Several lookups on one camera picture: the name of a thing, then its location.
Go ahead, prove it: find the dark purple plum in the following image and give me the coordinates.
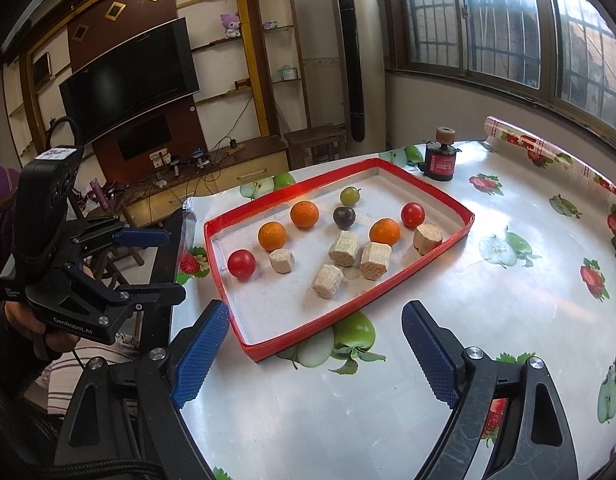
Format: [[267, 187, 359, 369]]
[[333, 206, 357, 230]]

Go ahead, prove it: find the orange mandarin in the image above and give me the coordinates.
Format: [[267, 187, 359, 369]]
[[369, 218, 401, 246], [258, 221, 287, 252], [291, 200, 320, 230]]

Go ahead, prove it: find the wall shelving unit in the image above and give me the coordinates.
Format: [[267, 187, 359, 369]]
[[2, 0, 309, 164]]

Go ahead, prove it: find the wooden tv cabinet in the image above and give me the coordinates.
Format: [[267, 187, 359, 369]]
[[90, 136, 289, 228]]

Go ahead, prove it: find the operator left hand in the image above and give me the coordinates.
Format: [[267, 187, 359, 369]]
[[4, 301, 80, 353]]

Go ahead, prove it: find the wooden stool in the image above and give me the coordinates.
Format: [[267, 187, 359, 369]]
[[284, 124, 347, 170]]

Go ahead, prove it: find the red rimmed tray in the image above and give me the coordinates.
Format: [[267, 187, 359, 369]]
[[203, 158, 475, 362]]

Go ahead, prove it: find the fruit print tablecloth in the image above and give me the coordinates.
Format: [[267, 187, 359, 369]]
[[182, 142, 616, 479]]

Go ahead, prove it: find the green yellow tomato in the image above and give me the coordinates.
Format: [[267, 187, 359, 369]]
[[339, 186, 360, 208]]

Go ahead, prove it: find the dark jar with cork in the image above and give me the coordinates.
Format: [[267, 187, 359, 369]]
[[423, 127, 460, 182]]

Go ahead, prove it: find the beige corn block front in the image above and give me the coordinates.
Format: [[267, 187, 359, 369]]
[[311, 263, 344, 299]]

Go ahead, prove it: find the tall standing air conditioner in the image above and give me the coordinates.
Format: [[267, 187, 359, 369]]
[[333, 0, 387, 156]]

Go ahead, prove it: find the beige corn block chunk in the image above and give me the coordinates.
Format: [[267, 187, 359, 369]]
[[269, 248, 295, 274]]

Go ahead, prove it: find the barred window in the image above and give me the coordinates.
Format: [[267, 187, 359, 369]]
[[385, 0, 616, 146]]

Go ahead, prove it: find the purple plush toy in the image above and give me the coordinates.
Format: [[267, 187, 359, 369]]
[[220, 13, 242, 39]]

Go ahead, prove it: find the flat screen television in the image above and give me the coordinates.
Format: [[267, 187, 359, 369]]
[[60, 18, 199, 145]]

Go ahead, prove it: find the beige corn block piece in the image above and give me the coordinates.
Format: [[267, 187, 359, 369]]
[[329, 231, 360, 268]]

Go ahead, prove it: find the small beige corn block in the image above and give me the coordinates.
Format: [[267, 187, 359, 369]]
[[413, 222, 443, 256]]

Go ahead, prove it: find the large beige corn block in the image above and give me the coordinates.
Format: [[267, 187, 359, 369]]
[[360, 242, 391, 281]]

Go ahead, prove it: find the red tomato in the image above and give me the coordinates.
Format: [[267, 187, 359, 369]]
[[227, 249, 257, 281], [400, 202, 426, 230]]

